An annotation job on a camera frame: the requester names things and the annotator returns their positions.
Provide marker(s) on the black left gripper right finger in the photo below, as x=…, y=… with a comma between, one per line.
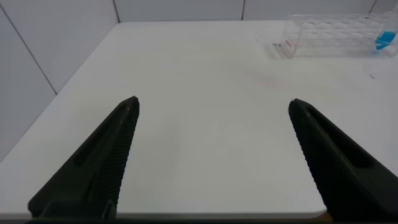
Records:
x=348, y=174

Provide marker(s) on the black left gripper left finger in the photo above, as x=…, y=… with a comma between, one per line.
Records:
x=93, y=168

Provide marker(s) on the clear acrylic test tube rack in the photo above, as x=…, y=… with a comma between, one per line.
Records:
x=320, y=34

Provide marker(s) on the test tube with blue pigment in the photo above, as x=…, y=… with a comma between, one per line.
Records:
x=385, y=39

